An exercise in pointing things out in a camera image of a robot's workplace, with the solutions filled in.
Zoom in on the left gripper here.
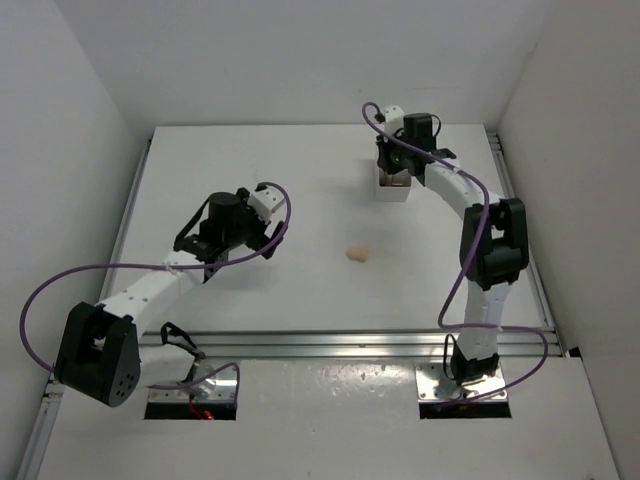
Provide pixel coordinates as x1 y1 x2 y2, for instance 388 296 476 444
222 187 285 257

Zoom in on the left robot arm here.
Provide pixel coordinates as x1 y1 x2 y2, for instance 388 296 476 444
53 182 291 408

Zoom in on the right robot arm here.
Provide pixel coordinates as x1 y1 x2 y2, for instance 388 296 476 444
374 107 529 385

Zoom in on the white divided organizer box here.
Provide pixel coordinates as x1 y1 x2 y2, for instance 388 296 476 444
374 166 413 203

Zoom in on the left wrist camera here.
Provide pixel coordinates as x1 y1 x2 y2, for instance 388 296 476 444
247 184 285 224

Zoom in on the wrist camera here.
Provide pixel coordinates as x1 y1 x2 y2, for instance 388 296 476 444
382 105 405 136
247 184 285 224

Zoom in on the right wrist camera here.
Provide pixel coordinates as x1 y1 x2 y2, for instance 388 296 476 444
382 105 405 136

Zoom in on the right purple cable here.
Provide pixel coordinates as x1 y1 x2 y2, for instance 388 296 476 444
361 102 550 404

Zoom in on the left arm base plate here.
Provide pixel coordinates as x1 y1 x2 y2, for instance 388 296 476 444
148 362 239 403

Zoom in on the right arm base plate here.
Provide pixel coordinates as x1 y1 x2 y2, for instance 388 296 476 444
415 361 507 404

